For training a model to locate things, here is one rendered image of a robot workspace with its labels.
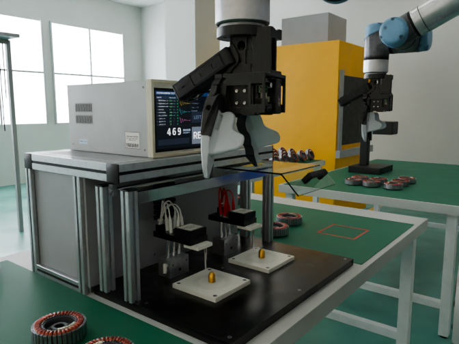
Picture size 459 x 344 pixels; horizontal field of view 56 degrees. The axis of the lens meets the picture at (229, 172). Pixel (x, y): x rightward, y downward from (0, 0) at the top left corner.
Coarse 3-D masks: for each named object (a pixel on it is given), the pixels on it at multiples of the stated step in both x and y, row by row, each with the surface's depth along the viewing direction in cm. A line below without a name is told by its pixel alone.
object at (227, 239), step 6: (234, 234) 145; (216, 240) 141; (222, 240) 139; (228, 240) 140; (234, 240) 143; (216, 246) 141; (222, 246) 140; (228, 246) 141; (234, 246) 144; (216, 252) 141; (222, 252) 140; (228, 252) 141
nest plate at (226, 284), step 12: (192, 276) 119; (204, 276) 119; (216, 276) 119; (228, 276) 119; (180, 288) 113; (192, 288) 112; (204, 288) 112; (216, 288) 112; (228, 288) 112; (240, 288) 114; (216, 300) 106
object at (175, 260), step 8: (176, 256) 124; (184, 256) 124; (160, 264) 123; (168, 264) 120; (176, 264) 122; (184, 264) 125; (160, 272) 123; (168, 272) 121; (176, 272) 122; (184, 272) 125
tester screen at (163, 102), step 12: (156, 96) 112; (168, 96) 115; (204, 96) 126; (156, 108) 112; (168, 108) 115; (180, 108) 119; (192, 108) 123; (156, 120) 112; (168, 120) 116; (180, 120) 119; (156, 132) 113; (156, 144) 113; (180, 144) 120; (192, 144) 124
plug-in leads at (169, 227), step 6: (162, 204) 122; (168, 204) 121; (174, 204) 122; (162, 210) 122; (168, 210) 119; (174, 210) 124; (180, 210) 123; (162, 216) 123; (174, 216) 124; (180, 216) 123; (162, 222) 124; (168, 222) 122; (174, 222) 124; (180, 222) 123; (156, 228) 123; (162, 228) 123; (168, 228) 122
